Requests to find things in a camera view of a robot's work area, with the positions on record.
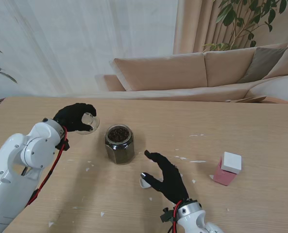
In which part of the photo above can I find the white square jar lid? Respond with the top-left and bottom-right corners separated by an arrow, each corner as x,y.
220,151 -> 242,174

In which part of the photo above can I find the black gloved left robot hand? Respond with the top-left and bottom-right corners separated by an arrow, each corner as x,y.
53,102 -> 97,133

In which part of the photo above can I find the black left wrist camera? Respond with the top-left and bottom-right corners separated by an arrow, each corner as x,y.
57,140 -> 70,151

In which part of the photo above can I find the glass jar of coffee beans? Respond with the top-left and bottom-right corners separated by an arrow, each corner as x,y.
104,124 -> 136,166

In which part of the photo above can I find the grey sofa cushion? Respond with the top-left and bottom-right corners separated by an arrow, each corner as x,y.
238,47 -> 288,84

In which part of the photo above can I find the clear glass jar lid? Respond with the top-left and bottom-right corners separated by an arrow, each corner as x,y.
75,112 -> 100,135

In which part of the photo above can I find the white plastic spoon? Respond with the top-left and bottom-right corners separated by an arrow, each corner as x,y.
139,172 -> 183,189

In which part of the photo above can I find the beige sofa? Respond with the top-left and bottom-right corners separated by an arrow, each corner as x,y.
103,42 -> 288,109

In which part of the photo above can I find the tall leafy green plant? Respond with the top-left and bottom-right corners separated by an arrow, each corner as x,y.
203,0 -> 288,51

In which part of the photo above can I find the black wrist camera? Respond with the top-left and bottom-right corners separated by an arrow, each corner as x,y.
57,140 -> 70,151
160,207 -> 176,223

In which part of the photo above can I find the wooden tray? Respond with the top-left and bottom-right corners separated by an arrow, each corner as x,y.
225,96 -> 267,103

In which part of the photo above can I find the white blanket on sofa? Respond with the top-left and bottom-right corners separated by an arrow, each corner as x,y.
248,74 -> 288,107

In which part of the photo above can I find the red left arm cable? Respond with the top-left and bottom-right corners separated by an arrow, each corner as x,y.
24,125 -> 70,206

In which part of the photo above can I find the white sheer curtain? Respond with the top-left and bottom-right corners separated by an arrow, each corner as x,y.
0,0 -> 178,95

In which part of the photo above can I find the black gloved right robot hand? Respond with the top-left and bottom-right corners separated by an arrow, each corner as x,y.
140,150 -> 189,204

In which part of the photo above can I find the beige pleated curtain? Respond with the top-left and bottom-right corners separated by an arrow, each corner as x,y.
172,0 -> 275,54

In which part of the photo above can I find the pink square coffee jar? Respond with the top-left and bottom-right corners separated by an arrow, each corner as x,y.
213,156 -> 237,186

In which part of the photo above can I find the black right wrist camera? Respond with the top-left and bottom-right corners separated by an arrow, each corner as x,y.
160,207 -> 176,223

